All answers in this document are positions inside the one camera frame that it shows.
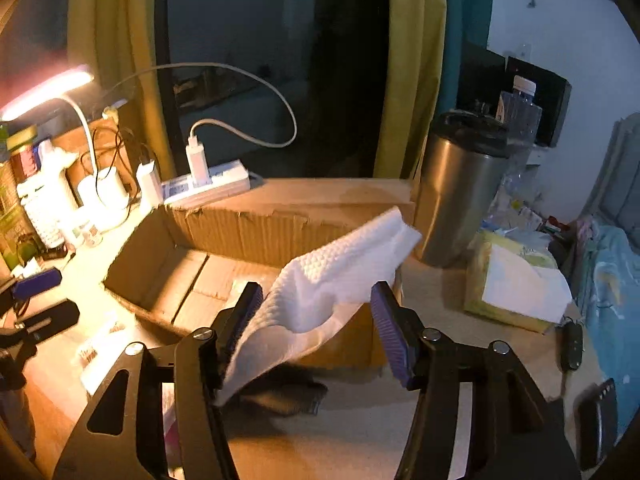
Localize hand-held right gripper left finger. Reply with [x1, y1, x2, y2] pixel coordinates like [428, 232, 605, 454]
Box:
[52, 281, 264, 480]

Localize crumpled plastic bags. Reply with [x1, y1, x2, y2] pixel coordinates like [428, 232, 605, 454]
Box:
[480, 160, 571, 241]

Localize white charger with black cable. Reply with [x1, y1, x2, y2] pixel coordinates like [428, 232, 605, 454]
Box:
[137, 160, 163, 206]

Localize white desk lamp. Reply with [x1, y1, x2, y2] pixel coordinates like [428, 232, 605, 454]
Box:
[0, 64, 132, 233]

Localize black box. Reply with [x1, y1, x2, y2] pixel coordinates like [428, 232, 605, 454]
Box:
[457, 42, 507, 111]

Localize teal curtain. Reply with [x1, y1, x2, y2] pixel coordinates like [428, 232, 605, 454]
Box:
[442, 0, 496, 111]

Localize white charging cable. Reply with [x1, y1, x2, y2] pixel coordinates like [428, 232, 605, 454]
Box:
[102, 61, 299, 150]

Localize brown cardboard box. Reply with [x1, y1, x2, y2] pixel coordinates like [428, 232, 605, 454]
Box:
[102, 177, 418, 368]

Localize yellow curtain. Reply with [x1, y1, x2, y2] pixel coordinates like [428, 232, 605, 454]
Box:
[67, 0, 176, 181]
[372, 0, 448, 181]

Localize stainless steel tumbler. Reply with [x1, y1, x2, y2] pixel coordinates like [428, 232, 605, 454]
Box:
[412, 110, 511, 268]

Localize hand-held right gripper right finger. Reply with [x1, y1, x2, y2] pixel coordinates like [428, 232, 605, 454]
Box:
[370, 281, 583, 480]

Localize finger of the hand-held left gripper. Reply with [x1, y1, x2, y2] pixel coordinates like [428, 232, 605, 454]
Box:
[10, 266, 63, 302]
[12, 299, 81, 336]

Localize yellow tissue pack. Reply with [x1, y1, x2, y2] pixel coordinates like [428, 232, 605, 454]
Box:
[462, 230, 573, 336]

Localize white power strip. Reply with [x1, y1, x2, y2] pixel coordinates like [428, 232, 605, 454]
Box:
[162, 160, 251, 206]

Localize light blue blanket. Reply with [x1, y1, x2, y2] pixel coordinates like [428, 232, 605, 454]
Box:
[575, 215, 640, 426]

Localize green packet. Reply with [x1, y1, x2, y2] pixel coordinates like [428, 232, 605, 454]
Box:
[0, 195, 32, 271]

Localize black car key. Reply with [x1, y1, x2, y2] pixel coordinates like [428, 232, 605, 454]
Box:
[560, 320, 586, 373]

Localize white paper towel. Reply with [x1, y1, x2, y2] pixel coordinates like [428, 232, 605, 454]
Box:
[212, 205, 423, 407]

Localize white perforated basket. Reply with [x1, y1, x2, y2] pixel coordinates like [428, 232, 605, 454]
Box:
[17, 180, 78, 251]

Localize black cable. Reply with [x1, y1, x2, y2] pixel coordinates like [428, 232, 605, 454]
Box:
[80, 125, 156, 196]

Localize pink fluffy cloth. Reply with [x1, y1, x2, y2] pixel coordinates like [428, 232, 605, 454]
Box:
[159, 385, 185, 478]

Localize clear water bottle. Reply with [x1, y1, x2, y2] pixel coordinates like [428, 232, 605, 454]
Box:
[495, 75, 543, 146]

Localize cotton swab pack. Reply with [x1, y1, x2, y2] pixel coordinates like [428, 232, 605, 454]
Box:
[75, 312, 132, 396]

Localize grey padded headboard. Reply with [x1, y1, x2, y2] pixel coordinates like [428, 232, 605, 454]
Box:
[587, 112, 640, 231]

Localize black ribbed object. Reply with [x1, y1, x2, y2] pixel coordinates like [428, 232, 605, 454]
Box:
[577, 377, 618, 471]

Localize brown carton behind lamp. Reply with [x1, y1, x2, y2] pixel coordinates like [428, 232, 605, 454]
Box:
[52, 115, 136, 206]

